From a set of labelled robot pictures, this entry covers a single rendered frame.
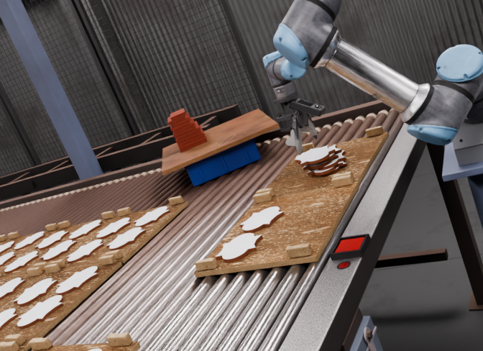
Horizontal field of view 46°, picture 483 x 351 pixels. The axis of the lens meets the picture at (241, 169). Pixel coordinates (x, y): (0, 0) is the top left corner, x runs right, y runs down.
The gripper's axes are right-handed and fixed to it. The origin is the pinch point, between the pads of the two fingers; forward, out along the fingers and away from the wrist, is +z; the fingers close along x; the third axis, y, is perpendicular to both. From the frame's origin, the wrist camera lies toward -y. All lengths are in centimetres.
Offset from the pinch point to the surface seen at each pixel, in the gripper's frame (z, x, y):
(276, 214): 2.4, 48.1, -9.9
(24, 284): 5, 74, 79
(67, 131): -24, -38, 166
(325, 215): 3, 50, -26
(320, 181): 3.4, 25.6, -14.0
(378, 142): 3.2, -0.7, -24.4
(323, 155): -3.5, 21.4, -15.7
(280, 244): 3, 64, -19
